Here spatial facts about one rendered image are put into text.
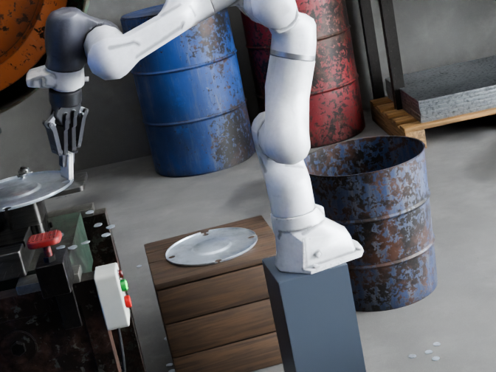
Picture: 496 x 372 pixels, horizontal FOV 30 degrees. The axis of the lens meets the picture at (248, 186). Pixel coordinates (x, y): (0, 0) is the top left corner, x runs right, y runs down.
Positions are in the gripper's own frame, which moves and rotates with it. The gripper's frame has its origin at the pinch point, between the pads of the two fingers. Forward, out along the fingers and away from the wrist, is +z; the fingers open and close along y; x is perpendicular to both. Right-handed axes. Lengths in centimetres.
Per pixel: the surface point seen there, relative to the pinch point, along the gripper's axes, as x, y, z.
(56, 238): -25.2, -26.9, -1.8
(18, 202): -0.5, -15.7, 3.9
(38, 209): 0.2, -9.2, 8.7
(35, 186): 3.9, -6.8, 4.8
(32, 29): 33.7, 20.5, -20.8
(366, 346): -54, 70, 68
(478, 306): -74, 104, 61
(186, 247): 5, 55, 51
